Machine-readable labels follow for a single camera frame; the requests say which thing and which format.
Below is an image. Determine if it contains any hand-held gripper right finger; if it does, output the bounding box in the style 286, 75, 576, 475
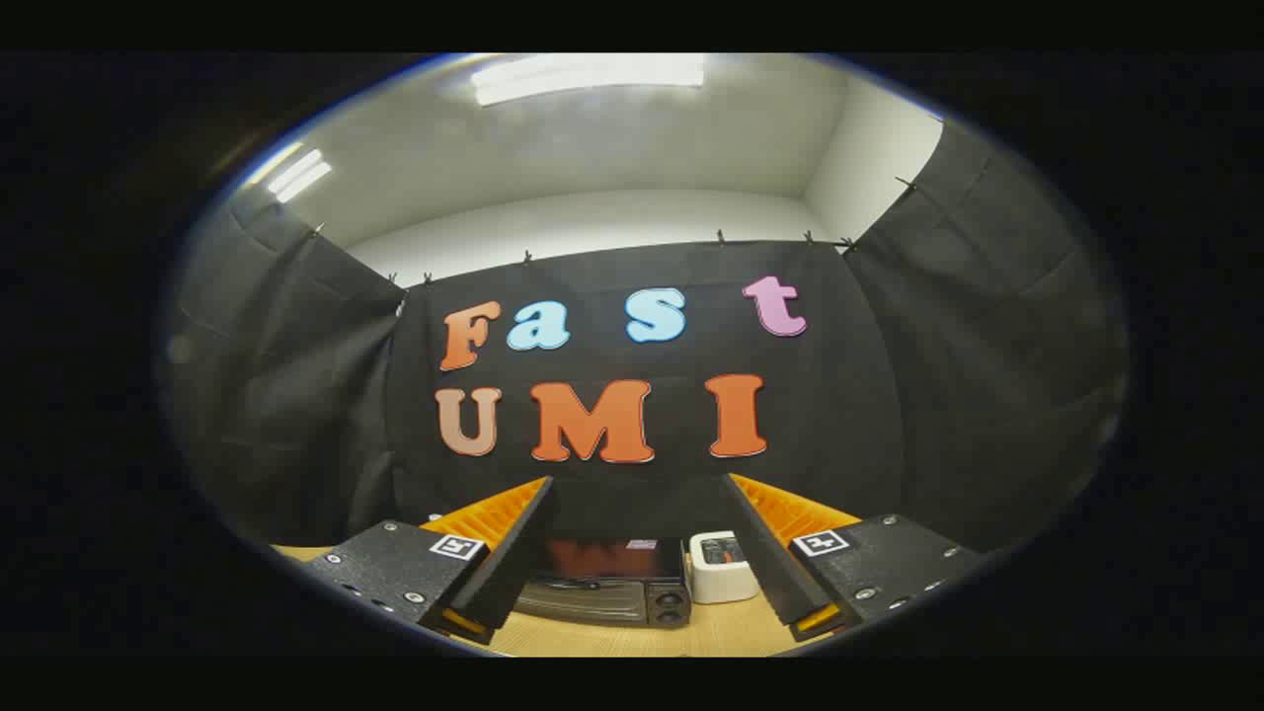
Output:
719, 473, 984, 643

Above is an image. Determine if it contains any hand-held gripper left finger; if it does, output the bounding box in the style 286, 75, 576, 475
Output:
301, 476, 556, 648

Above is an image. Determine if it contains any black toaster oven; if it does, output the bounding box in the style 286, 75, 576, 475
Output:
513, 538, 694, 630

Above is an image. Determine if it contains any white bread toaster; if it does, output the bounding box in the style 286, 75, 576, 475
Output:
688, 531, 761, 605

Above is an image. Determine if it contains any black backdrop cloth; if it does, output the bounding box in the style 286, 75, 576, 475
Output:
163, 118, 1132, 554

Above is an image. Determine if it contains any small ceiling light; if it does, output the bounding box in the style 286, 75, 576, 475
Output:
267, 148, 334, 204

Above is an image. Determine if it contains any long ceiling light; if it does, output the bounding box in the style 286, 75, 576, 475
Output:
471, 54, 707, 108

